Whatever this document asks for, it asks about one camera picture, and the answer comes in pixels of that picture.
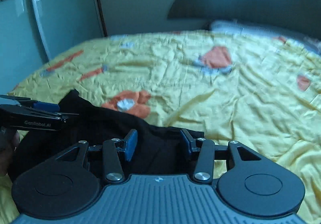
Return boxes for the black pants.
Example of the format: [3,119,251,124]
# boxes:
[8,90,196,180]

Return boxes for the left human hand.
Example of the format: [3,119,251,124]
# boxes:
[0,132,20,177]

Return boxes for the yellow floral bedspread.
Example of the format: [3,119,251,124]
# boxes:
[10,31,320,223]

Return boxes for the glossy wardrobe door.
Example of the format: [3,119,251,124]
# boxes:
[1,0,107,93]

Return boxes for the white mattress edge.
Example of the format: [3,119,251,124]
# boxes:
[209,20,320,48]

